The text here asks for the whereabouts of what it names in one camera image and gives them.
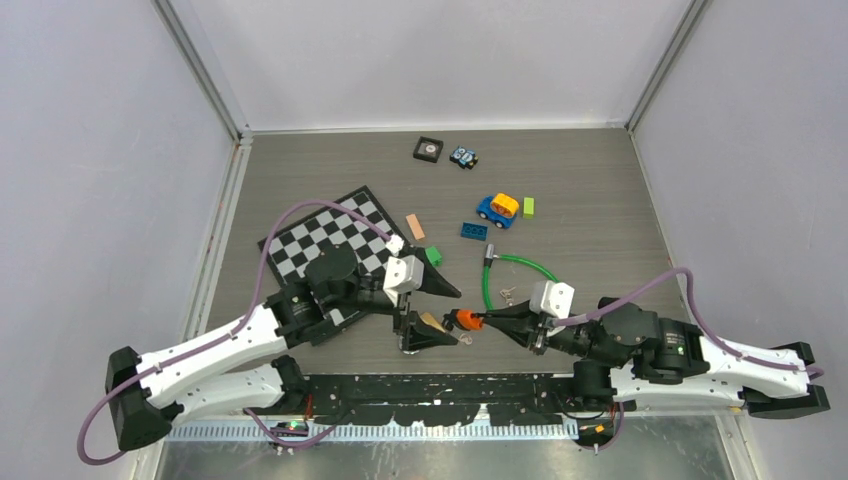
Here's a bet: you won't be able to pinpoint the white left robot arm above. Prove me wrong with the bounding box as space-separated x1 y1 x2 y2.
105 245 461 452

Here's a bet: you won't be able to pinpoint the aluminium frame rail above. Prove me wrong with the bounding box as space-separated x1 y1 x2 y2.
178 130 254 341

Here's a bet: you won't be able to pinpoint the small wooden block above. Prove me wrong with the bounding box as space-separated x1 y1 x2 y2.
406 214 426 240

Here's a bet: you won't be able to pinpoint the green cable lock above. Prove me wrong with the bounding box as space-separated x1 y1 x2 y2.
480 243 560 310

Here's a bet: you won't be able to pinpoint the blue yellow toy car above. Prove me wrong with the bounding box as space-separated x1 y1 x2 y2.
476 192 520 230

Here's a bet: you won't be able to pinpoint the silver lock keys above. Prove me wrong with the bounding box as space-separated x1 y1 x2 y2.
499 287 515 306

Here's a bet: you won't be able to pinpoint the black square box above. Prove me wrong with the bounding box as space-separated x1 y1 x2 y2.
413 136 444 163

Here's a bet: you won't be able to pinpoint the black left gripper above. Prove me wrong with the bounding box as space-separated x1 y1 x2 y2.
326 249 461 349

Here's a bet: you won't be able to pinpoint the orange black padlock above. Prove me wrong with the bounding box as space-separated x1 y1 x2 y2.
442 309 485 331

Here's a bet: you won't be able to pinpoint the black white chessboard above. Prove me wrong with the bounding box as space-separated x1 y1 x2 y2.
266 185 407 287

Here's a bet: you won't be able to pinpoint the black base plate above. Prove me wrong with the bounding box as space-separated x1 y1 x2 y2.
241 372 637 429

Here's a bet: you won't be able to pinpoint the lime green block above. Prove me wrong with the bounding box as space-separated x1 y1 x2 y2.
522 197 535 219

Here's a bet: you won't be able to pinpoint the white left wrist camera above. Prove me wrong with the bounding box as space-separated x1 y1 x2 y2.
383 235 424 307

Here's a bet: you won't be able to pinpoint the brass padlock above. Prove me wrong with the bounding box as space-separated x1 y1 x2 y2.
398 311 453 355

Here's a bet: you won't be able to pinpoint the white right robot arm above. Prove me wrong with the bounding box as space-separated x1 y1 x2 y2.
480 302 830 420

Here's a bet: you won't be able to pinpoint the blue toy brick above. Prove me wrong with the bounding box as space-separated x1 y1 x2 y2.
460 222 488 241

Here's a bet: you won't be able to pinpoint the blue owl toy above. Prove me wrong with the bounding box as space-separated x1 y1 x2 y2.
449 146 479 170

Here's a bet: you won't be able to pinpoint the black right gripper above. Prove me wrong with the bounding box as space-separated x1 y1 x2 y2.
480 297 624 367

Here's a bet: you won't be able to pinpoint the green toy brick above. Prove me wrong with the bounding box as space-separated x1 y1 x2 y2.
425 246 443 267

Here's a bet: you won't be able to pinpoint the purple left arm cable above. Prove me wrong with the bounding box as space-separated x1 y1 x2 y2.
76 199 399 466

